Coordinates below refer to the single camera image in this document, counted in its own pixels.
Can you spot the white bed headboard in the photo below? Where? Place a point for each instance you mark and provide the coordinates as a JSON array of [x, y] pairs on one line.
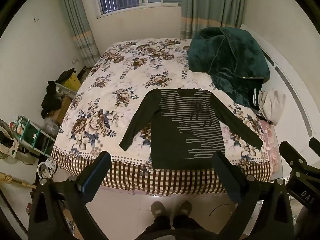
[[287, 62]]

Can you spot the green curtain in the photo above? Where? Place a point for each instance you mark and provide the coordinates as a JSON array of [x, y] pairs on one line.
[[212, 5], [77, 22]]

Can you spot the floral bed blanket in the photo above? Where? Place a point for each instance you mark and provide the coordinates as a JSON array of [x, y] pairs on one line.
[[112, 92]]

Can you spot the grey slipper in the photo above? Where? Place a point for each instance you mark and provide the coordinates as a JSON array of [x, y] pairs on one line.
[[157, 210], [184, 208]]

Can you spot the dark green plush blanket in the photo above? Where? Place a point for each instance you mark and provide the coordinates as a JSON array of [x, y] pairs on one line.
[[225, 55]]

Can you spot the yellow box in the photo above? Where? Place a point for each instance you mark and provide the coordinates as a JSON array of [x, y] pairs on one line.
[[71, 83]]

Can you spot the person's legs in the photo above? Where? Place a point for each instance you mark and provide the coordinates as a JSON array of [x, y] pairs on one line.
[[167, 230]]

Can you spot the clear plastic bag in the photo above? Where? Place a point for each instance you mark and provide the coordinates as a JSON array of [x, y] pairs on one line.
[[51, 127]]

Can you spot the brown cardboard box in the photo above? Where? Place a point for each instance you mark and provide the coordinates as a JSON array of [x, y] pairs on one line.
[[62, 111]]

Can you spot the pink floral cloth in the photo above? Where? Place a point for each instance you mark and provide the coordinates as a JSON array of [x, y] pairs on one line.
[[271, 140]]

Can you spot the beige crumpled clothes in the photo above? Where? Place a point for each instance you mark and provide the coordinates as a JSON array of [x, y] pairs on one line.
[[273, 105]]

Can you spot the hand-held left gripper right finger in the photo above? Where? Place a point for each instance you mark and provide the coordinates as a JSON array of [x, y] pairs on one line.
[[225, 173]]

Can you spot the black clothes pile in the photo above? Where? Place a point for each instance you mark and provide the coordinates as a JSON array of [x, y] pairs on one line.
[[51, 97]]

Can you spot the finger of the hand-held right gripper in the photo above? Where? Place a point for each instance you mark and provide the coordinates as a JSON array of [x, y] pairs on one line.
[[291, 153], [315, 145]]

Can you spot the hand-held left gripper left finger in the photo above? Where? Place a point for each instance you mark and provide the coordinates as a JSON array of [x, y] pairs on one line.
[[96, 172]]

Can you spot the green storage rack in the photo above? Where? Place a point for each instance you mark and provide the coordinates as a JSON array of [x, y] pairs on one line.
[[33, 133]]

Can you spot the dark striped sweater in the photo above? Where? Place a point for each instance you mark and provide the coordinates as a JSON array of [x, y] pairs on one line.
[[170, 142]]

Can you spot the wooden broom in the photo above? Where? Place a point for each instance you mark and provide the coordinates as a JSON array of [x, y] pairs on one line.
[[15, 181]]

